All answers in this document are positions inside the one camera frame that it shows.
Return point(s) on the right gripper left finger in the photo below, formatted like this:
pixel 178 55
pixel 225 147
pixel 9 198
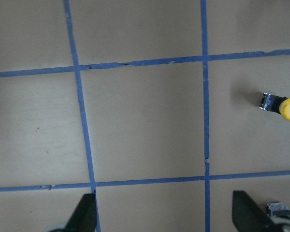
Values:
pixel 84 217

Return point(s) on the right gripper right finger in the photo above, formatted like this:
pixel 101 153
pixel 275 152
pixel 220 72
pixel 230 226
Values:
pixel 247 216

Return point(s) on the yellow push button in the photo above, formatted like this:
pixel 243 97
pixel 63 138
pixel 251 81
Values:
pixel 276 104

